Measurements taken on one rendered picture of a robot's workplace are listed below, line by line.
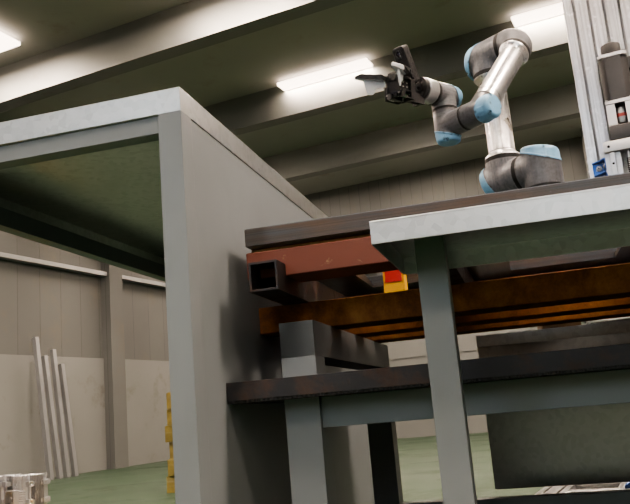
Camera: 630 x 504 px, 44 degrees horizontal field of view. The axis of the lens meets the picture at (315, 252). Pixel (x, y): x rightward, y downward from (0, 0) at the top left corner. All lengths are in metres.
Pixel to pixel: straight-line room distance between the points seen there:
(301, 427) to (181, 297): 0.31
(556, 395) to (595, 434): 0.78
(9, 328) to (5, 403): 0.96
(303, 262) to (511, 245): 0.35
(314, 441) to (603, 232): 0.56
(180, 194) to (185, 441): 0.38
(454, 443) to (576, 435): 1.01
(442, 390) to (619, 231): 0.37
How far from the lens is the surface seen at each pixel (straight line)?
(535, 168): 2.47
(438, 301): 1.07
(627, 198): 0.98
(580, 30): 2.79
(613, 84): 2.62
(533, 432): 2.06
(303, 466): 1.33
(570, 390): 1.29
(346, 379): 1.25
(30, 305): 11.21
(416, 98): 2.35
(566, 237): 1.23
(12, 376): 10.87
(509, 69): 2.49
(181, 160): 1.26
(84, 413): 11.79
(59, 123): 1.39
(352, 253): 1.32
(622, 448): 2.07
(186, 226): 1.23
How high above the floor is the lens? 0.52
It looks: 12 degrees up
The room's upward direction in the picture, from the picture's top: 5 degrees counter-clockwise
